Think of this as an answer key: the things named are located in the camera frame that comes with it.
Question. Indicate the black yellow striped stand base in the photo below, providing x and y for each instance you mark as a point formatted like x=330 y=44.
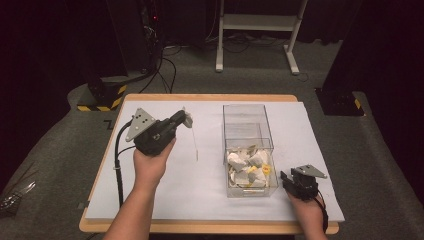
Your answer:
x=106 y=96

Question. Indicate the white table mat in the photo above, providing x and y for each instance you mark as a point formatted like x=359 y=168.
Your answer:
x=200 y=186

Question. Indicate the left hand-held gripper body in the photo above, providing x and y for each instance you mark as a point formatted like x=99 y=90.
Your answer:
x=153 y=136

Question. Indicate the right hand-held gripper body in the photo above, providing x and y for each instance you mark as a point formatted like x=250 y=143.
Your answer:
x=305 y=186

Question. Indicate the black computer tower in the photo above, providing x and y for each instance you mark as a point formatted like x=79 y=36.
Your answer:
x=136 y=33

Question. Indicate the wooden table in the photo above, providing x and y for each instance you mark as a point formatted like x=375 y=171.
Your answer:
x=206 y=227

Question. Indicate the shiny metal object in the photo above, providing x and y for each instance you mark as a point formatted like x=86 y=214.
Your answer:
x=16 y=196

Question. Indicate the clear plastic drawer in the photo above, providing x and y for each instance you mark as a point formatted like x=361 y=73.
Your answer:
x=251 y=191

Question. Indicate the person's left hand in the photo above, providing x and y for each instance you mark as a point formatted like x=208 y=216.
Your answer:
x=150 y=170

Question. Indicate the white metal stand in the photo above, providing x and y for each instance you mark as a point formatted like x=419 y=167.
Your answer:
x=256 y=22

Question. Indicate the pile of tea bags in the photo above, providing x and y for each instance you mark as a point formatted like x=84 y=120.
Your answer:
x=248 y=166

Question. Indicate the person's right hand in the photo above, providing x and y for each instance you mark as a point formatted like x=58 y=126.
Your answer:
x=308 y=213

